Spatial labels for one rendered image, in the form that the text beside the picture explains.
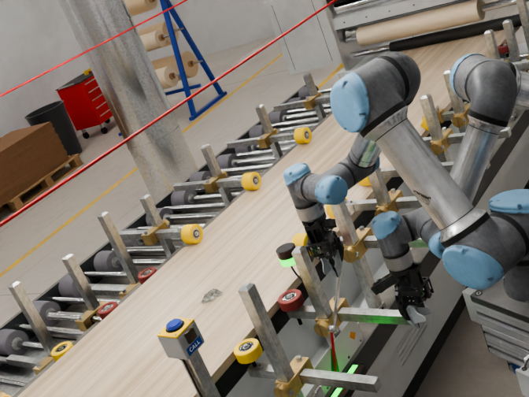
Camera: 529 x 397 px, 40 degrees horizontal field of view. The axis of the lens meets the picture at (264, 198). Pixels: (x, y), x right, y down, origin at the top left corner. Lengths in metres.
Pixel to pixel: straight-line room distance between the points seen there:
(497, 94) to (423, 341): 1.64
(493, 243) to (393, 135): 0.30
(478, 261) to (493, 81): 0.47
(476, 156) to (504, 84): 0.18
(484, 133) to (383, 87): 0.33
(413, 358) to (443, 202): 1.65
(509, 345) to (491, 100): 0.59
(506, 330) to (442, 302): 1.52
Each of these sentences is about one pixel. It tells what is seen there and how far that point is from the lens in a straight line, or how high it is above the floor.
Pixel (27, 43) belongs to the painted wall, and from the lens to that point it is 10.84.
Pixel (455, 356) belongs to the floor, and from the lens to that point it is 3.35.
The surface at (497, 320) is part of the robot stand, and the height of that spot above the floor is 0.94.
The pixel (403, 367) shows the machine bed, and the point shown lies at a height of 0.19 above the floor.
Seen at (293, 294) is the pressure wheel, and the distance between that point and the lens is 2.33.
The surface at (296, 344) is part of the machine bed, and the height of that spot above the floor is 0.71.
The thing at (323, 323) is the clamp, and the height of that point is 0.87.
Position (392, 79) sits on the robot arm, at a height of 1.59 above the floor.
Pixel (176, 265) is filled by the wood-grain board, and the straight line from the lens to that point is 2.88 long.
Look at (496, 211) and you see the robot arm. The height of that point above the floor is 1.26.
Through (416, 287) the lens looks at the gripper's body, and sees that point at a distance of 2.02.
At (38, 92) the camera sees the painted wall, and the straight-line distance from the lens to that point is 10.76.
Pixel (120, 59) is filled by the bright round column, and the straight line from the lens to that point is 6.01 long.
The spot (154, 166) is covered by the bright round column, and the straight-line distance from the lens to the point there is 6.21.
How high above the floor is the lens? 2.01
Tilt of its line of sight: 21 degrees down
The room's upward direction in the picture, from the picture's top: 22 degrees counter-clockwise
